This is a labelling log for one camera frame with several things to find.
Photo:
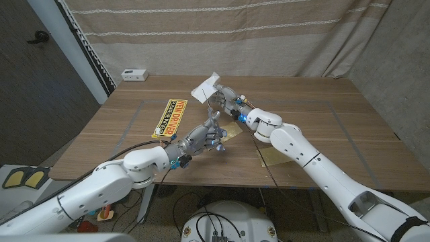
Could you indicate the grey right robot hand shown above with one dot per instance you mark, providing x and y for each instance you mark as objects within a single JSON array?
[{"x": 231, "y": 99}]

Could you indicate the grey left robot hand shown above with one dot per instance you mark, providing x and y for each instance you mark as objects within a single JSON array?
[{"x": 200, "y": 138}]

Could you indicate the white tissue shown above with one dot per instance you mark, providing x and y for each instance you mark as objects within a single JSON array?
[{"x": 206, "y": 89}]

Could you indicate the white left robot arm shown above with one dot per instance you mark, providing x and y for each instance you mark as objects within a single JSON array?
[{"x": 94, "y": 191}]

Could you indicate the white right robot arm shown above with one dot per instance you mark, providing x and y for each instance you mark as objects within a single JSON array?
[{"x": 319, "y": 164}]

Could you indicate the gold foil tape sheet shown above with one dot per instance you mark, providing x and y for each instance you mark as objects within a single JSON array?
[
  {"x": 232, "y": 130},
  {"x": 273, "y": 155}
]

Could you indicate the yellow new driver sticker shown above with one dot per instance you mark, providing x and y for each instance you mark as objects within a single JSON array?
[{"x": 171, "y": 117}]

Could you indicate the grey tape outline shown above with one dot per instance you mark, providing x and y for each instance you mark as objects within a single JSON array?
[{"x": 134, "y": 117}]

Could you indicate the white table leg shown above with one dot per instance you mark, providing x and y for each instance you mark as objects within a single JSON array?
[{"x": 146, "y": 205}]

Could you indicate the white power strip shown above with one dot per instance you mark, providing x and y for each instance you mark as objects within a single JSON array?
[{"x": 134, "y": 75}]

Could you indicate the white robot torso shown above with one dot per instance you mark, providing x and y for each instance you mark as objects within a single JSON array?
[{"x": 242, "y": 218}]

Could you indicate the orange bottle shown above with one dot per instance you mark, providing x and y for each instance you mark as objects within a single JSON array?
[{"x": 107, "y": 211}]

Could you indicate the black curtain edge strip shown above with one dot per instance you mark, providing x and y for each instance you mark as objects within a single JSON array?
[{"x": 88, "y": 50}]

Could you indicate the red floor object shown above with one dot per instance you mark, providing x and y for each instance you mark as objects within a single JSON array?
[{"x": 88, "y": 227}]

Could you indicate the grey table leg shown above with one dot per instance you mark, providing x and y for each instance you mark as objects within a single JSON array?
[{"x": 319, "y": 218}]

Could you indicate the yellow black foot pedal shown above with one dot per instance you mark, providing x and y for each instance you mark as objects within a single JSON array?
[
  {"x": 14, "y": 179},
  {"x": 35, "y": 178}
]

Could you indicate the dark wooden door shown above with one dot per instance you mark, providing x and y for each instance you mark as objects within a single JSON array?
[{"x": 33, "y": 101}]

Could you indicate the white door frame post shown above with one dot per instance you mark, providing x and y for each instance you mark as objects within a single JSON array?
[{"x": 79, "y": 60}]

